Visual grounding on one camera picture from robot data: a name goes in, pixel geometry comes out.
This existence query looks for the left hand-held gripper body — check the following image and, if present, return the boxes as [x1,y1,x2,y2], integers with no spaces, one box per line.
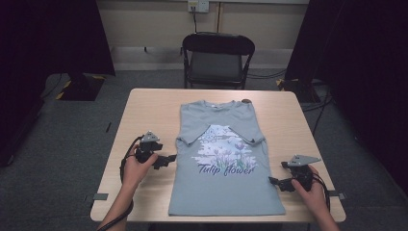
[136,130,165,164]

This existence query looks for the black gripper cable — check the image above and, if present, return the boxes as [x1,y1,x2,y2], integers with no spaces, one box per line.
[95,135,144,231]
[311,173,332,211]

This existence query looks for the black outlet cable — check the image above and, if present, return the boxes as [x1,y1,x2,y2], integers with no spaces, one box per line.
[191,6,198,34]

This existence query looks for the white wall outlet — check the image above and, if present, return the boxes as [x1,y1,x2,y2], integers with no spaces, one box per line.
[187,0,211,13]

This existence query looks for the black floor cables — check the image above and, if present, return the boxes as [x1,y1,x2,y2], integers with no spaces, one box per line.
[245,67,335,137]

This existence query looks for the black stand base striped tape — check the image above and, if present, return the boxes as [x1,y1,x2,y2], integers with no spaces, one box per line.
[275,78,322,104]
[55,72,107,102]

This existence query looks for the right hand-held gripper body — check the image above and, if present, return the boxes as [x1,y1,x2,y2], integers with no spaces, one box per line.
[281,154,321,193]

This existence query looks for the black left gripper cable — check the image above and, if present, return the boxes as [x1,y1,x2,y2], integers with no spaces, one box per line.
[95,135,144,231]

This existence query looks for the black folding chair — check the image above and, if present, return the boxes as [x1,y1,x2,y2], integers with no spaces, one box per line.
[181,31,256,90]

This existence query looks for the person's right hand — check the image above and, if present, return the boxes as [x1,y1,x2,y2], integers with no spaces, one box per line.
[291,165,330,219]

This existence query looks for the person's left hand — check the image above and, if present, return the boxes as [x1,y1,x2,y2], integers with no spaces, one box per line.
[121,146,159,193]

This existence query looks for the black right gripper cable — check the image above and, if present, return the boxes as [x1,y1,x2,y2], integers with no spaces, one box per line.
[311,173,332,211]

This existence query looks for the grey floral print T-shirt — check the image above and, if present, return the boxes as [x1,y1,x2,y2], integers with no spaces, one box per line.
[167,99,287,217]

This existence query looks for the dark curtain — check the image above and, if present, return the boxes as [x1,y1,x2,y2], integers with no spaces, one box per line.
[284,0,408,195]

